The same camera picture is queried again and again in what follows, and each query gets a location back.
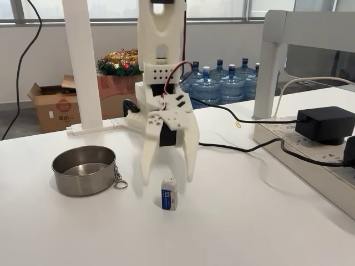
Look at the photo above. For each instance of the small white and blue box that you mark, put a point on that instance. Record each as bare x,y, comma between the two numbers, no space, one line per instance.
168,196

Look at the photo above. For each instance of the black plug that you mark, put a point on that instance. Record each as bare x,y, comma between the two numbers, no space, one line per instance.
350,151

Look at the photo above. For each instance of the white power strip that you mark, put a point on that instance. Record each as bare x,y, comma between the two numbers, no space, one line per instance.
280,133

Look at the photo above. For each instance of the blue water jug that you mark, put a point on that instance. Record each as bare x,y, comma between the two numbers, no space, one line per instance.
232,88
220,72
192,76
205,90
251,87
245,70

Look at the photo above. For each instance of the white post with base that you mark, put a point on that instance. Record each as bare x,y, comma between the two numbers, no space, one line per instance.
80,69

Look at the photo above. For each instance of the brown cardboard box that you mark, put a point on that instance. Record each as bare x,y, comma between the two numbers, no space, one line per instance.
52,110

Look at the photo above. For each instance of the black table clamp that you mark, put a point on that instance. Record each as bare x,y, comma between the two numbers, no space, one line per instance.
129,104

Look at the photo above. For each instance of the metal bowl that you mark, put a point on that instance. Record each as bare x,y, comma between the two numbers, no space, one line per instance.
80,185

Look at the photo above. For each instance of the yellow paper clip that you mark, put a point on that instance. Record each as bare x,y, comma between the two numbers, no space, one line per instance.
238,124

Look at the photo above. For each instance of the black power adapter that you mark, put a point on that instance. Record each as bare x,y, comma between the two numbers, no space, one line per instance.
321,123

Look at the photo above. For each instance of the tinsel Christmas wreath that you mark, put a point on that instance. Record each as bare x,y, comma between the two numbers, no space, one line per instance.
116,65

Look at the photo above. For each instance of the grey white shelf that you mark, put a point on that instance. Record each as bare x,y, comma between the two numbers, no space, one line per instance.
270,69

